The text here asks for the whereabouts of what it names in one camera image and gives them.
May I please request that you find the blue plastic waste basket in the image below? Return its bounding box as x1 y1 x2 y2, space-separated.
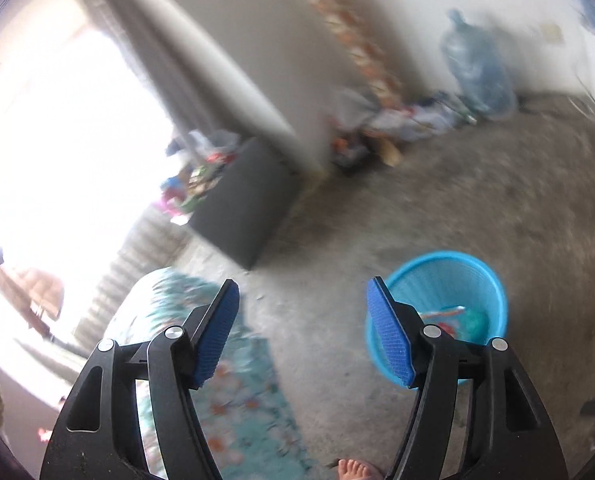
365 250 509 387

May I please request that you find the dark grey cabinet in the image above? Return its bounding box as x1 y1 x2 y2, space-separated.
189 138 301 270

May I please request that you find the person bare foot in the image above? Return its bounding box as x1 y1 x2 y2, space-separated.
337 458 384 480

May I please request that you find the beige puffer jacket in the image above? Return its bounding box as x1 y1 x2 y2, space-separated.
0 266 64 339

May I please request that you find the blue water jug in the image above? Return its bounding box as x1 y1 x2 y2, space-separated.
441 9 518 120

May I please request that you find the patterned tall cardboard box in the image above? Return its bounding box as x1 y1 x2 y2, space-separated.
308 0 404 108

